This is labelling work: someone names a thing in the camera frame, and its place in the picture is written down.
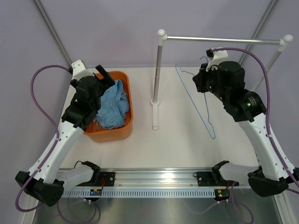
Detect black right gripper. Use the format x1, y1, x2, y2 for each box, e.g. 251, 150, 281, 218
193, 63, 229, 103

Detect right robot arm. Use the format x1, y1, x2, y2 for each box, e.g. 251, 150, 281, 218
192, 61, 299, 197

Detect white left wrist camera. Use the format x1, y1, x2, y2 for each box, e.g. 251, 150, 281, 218
71, 59, 93, 81

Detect aluminium mounting rail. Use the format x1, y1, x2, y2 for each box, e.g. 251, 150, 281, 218
56, 169, 285, 189

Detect light blue shorts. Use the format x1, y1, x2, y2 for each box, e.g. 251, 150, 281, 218
95, 79, 130, 130

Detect orange plastic basket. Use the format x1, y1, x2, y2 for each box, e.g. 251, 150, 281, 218
84, 71, 134, 143

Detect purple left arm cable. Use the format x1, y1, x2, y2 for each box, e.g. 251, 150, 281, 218
15, 65, 101, 221

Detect blue wire hanger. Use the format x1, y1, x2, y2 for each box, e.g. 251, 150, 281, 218
175, 63, 216, 140

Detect white slotted cable duct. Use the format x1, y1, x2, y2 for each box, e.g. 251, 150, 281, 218
62, 189, 215, 198

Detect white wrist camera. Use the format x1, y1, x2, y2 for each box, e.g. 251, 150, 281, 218
206, 45, 228, 71
71, 59, 93, 81

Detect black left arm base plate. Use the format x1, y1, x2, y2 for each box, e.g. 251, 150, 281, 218
89, 171, 115, 187

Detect silver clothes rack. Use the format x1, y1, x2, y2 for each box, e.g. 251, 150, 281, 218
150, 29, 293, 131

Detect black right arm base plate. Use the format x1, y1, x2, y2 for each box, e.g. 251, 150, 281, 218
193, 170, 234, 187

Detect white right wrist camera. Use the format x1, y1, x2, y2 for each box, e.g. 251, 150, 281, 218
206, 45, 228, 71

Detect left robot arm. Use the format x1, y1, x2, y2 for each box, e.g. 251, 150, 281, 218
15, 65, 115, 207

